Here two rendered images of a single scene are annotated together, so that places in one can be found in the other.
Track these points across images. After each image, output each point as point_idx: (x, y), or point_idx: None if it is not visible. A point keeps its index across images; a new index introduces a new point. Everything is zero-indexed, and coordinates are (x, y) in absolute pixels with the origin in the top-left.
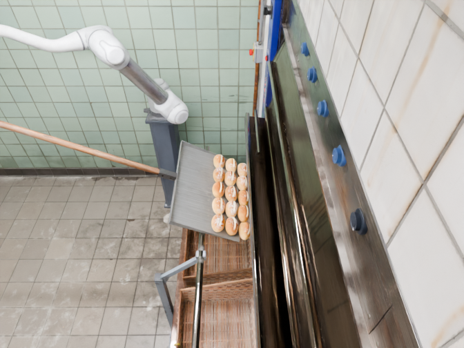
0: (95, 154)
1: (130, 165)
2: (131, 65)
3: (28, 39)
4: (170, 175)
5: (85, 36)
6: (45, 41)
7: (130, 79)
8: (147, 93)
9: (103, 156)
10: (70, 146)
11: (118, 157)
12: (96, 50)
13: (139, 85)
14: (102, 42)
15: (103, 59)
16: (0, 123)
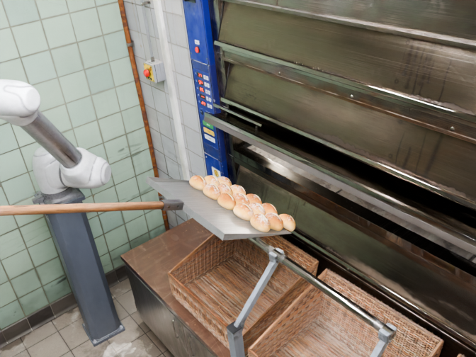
0: (86, 207)
1: (130, 207)
2: (40, 114)
3: None
4: (177, 202)
5: None
6: None
7: (41, 136)
8: (61, 152)
9: (97, 207)
10: (54, 209)
11: (112, 202)
12: (1, 100)
13: (51, 142)
14: (8, 87)
15: (18, 108)
16: None
